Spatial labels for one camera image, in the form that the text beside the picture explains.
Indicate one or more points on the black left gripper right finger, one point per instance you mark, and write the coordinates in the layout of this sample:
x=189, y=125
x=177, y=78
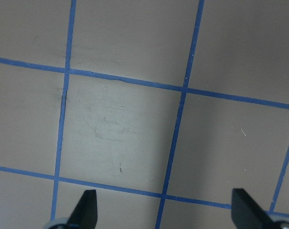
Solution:
x=247, y=214

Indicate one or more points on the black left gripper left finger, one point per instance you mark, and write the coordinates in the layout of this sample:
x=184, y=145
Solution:
x=84, y=215

